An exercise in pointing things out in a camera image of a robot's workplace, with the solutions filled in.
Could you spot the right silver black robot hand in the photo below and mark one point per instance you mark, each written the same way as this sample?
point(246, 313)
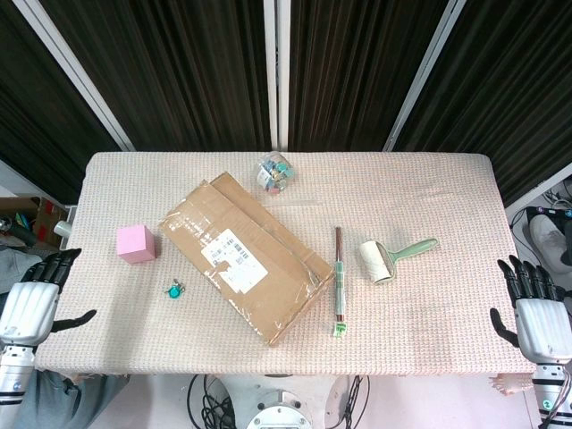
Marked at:
point(545, 326)

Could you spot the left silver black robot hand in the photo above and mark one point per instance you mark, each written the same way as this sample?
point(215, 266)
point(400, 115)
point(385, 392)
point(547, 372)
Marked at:
point(29, 308)

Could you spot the brown cardboard shipping box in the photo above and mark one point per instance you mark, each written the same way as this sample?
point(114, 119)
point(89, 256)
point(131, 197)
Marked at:
point(268, 232)

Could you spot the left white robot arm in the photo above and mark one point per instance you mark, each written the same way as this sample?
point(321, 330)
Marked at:
point(13, 375)

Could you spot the metal robot base column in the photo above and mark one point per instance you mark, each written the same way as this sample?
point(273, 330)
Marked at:
point(279, 409)

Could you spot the white cup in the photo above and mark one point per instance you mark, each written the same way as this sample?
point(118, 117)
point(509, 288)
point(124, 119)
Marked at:
point(62, 229)

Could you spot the open brown floor carton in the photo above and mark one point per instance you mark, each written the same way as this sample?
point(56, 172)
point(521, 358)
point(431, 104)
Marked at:
point(44, 219)

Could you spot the black electronic device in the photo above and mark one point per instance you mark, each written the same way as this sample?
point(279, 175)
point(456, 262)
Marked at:
point(543, 211)

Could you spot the pink foam cube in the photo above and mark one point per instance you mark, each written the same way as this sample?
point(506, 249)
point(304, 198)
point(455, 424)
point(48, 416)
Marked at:
point(134, 246)

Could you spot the small teal clip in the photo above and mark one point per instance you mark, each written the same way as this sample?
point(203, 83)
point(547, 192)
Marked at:
point(174, 291)

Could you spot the black pleated curtain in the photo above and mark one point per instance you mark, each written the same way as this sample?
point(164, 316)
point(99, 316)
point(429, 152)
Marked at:
point(179, 67)
point(348, 67)
point(514, 89)
point(36, 111)

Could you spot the small green plastic clip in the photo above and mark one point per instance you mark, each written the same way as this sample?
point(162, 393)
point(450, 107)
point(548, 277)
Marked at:
point(341, 330)

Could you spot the wrapped brown chopsticks pair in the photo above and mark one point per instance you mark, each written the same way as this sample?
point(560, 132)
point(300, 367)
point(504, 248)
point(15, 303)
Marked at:
point(340, 277)

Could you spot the clear jar of binder clips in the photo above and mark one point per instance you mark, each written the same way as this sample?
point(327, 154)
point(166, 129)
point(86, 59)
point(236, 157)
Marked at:
point(275, 172)

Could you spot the white frame post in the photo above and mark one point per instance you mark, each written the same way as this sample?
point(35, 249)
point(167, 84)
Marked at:
point(425, 67)
point(270, 67)
point(18, 181)
point(71, 67)
point(538, 187)

